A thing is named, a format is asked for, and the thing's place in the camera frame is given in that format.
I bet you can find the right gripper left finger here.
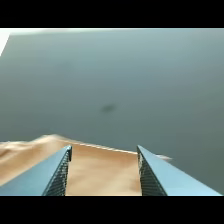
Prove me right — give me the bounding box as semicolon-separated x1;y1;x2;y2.
0;144;73;197

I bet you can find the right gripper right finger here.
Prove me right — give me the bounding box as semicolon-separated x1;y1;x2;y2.
136;144;223;197

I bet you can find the rust brown shirt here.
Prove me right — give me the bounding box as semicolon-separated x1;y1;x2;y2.
0;134;173;197

